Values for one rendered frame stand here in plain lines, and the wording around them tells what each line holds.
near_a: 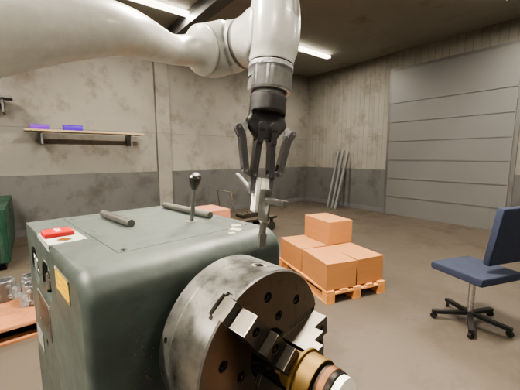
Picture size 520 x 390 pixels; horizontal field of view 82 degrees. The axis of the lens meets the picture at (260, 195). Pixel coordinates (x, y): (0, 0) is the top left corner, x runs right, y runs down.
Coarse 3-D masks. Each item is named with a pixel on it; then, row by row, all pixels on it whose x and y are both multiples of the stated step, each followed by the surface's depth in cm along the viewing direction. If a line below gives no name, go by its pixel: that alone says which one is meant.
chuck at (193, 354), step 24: (240, 264) 58; (216, 288) 52; (240, 288) 50; (264, 288) 53; (288, 288) 58; (192, 312) 51; (264, 312) 54; (288, 312) 59; (192, 336) 48; (216, 336) 46; (192, 360) 46; (216, 360) 47; (240, 360) 50; (192, 384) 45; (216, 384) 47; (240, 384) 51
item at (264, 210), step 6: (264, 192) 57; (270, 192) 57; (264, 198) 57; (264, 204) 57; (270, 204) 58; (258, 210) 58; (264, 210) 57; (258, 216) 57; (264, 216) 57; (264, 222) 57; (264, 228) 57; (258, 234) 58; (264, 234) 57; (258, 240) 58; (264, 240) 57; (258, 246) 57; (264, 246) 57
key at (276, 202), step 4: (236, 176) 79; (240, 176) 76; (240, 180) 74; (244, 180) 72; (244, 184) 71; (264, 200) 56; (268, 200) 54; (272, 200) 52; (276, 200) 51; (280, 200) 49; (284, 200) 48; (272, 204) 53; (276, 204) 51; (280, 204) 49; (284, 204) 48; (288, 204) 48
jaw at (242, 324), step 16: (224, 304) 49; (224, 320) 47; (240, 320) 47; (256, 320) 46; (240, 336) 46; (256, 336) 47; (272, 336) 48; (256, 352) 49; (272, 352) 47; (288, 352) 48; (288, 368) 47
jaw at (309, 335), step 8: (312, 312) 63; (296, 320) 61; (304, 320) 61; (312, 320) 61; (320, 320) 60; (272, 328) 59; (288, 328) 59; (296, 328) 59; (304, 328) 59; (312, 328) 58; (320, 328) 61; (280, 336) 57; (288, 336) 57; (296, 336) 57; (304, 336) 56; (312, 336) 56; (320, 336) 57; (296, 344) 54; (304, 344) 54; (312, 344) 54; (320, 344) 54; (320, 352) 53
